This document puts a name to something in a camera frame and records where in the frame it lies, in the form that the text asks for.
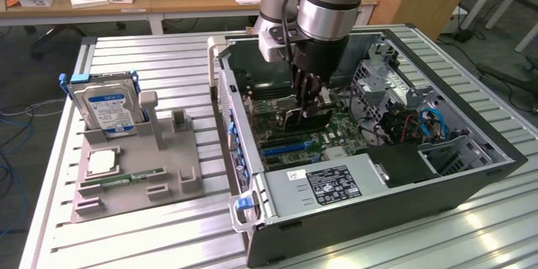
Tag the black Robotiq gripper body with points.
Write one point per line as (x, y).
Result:
(320, 58)

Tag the orange box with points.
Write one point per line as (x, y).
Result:
(13, 0)

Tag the blue expansion slot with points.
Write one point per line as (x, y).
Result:
(284, 150)

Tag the black stand foot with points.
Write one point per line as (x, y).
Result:
(505, 75)

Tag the white desk label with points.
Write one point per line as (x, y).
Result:
(134, 10)

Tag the grey power supply unit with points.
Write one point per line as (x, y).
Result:
(290, 193)

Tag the silver CPU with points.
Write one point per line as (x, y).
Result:
(103, 161)

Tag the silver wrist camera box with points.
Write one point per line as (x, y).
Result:
(272, 48)

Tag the CPU socket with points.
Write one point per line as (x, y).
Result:
(282, 102)

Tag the Nvidia graphics card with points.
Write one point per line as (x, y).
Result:
(302, 122)

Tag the metal socket cover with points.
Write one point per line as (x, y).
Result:
(329, 97)

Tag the metal drive cage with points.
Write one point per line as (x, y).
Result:
(374, 92)

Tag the green motherboard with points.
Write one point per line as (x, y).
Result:
(341, 130)

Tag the grey printed parts rack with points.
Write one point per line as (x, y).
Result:
(134, 155)

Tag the black power adapter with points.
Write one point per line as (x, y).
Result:
(463, 36)

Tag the hard disk in blue caddy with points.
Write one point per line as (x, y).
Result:
(105, 108)

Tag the blue case latch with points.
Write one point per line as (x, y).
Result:
(244, 204)

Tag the metal disk bay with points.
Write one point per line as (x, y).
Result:
(455, 155)

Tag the green RAM stick bare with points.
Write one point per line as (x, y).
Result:
(126, 177)

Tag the white metal table frame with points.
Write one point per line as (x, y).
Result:
(489, 23)

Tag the black open PC case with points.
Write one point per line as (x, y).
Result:
(357, 234)

